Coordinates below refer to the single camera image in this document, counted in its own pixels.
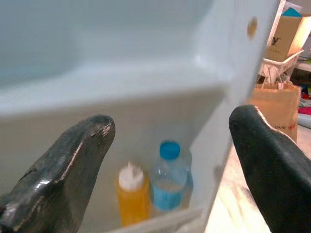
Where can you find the brown cardboard box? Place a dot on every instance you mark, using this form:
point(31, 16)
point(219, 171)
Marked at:
point(286, 36)

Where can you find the yellow squeeze bottle white cap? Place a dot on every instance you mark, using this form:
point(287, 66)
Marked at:
point(132, 194)

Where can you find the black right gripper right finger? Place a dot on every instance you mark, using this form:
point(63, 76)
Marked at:
point(274, 170)

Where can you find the water bottle blue cap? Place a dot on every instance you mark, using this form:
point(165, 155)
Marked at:
point(170, 184)

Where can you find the brown paper bag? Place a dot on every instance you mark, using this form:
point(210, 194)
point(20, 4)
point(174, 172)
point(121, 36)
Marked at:
point(277, 106)

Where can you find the red cloth item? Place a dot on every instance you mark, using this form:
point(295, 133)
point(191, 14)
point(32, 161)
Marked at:
point(305, 110)

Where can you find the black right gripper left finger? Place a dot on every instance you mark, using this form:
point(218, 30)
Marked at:
point(60, 170)

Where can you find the small silver fridge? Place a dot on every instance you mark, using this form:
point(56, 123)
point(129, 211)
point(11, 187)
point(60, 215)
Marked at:
point(121, 60)

